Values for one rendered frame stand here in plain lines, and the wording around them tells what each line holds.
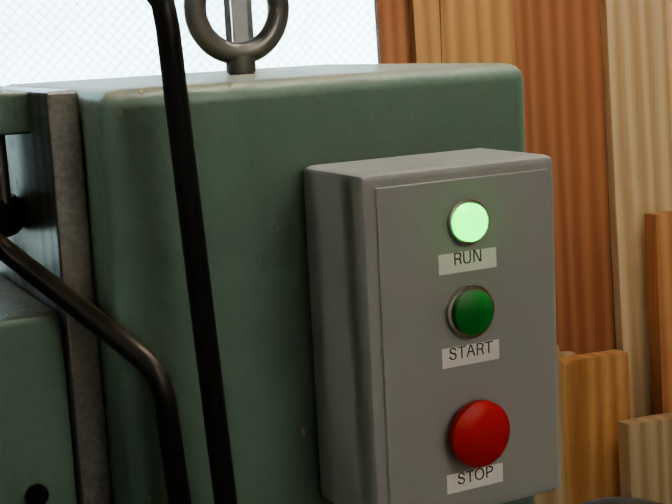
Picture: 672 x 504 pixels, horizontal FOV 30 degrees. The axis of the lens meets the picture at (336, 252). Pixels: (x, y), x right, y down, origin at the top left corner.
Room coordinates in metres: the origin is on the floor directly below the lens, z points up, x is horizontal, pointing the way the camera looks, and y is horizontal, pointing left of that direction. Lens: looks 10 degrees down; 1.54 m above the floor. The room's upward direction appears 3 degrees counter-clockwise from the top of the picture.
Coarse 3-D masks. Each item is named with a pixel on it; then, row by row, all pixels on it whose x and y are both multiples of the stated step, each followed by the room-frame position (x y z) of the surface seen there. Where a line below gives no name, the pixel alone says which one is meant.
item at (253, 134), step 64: (384, 64) 0.73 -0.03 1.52; (448, 64) 0.66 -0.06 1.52; (128, 128) 0.54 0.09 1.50; (192, 128) 0.55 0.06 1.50; (256, 128) 0.56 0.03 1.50; (320, 128) 0.58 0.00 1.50; (384, 128) 0.59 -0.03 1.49; (448, 128) 0.61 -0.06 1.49; (512, 128) 0.63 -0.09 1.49; (128, 192) 0.54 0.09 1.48; (256, 192) 0.56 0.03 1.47; (128, 256) 0.54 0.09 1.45; (256, 256) 0.56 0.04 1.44; (128, 320) 0.54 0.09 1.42; (256, 320) 0.56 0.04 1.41; (128, 384) 0.54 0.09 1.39; (192, 384) 0.55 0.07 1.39; (256, 384) 0.56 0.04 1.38; (128, 448) 0.54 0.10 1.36; (192, 448) 0.55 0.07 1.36; (256, 448) 0.56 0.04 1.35
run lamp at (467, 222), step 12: (456, 204) 0.54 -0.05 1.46; (468, 204) 0.54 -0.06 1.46; (480, 204) 0.54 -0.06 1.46; (456, 216) 0.53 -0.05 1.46; (468, 216) 0.53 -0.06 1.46; (480, 216) 0.54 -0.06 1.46; (456, 228) 0.53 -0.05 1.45; (468, 228) 0.53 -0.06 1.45; (480, 228) 0.54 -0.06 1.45; (456, 240) 0.54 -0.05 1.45; (468, 240) 0.54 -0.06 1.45
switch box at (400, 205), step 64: (320, 192) 0.56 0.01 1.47; (384, 192) 0.52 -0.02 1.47; (448, 192) 0.54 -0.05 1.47; (512, 192) 0.55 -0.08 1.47; (320, 256) 0.56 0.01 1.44; (384, 256) 0.52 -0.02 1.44; (512, 256) 0.55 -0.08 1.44; (320, 320) 0.56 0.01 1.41; (384, 320) 0.52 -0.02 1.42; (512, 320) 0.55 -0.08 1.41; (320, 384) 0.57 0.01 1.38; (384, 384) 0.52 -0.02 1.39; (448, 384) 0.54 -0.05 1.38; (512, 384) 0.55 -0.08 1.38; (320, 448) 0.57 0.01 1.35; (384, 448) 0.52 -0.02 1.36; (448, 448) 0.53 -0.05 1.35; (512, 448) 0.55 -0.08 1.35
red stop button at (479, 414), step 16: (480, 400) 0.54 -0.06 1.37; (464, 416) 0.53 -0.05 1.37; (480, 416) 0.53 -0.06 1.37; (496, 416) 0.53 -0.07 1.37; (464, 432) 0.53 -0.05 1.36; (480, 432) 0.53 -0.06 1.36; (496, 432) 0.53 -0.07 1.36; (464, 448) 0.53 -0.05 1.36; (480, 448) 0.53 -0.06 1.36; (496, 448) 0.53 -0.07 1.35; (480, 464) 0.53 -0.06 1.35
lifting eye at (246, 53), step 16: (192, 0) 0.66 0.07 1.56; (272, 0) 0.69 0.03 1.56; (288, 0) 0.69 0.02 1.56; (192, 16) 0.66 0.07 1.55; (272, 16) 0.69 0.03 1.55; (288, 16) 0.69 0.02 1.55; (192, 32) 0.67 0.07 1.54; (208, 32) 0.67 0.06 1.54; (272, 32) 0.68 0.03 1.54; (208, 48) 0.67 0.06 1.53; (224, 48) 0.67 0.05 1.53; (240, 48) 0.68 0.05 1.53; (256, 48) 0.68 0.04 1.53; (272, 48) 0.69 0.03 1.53; (240, 64) 0.67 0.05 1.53
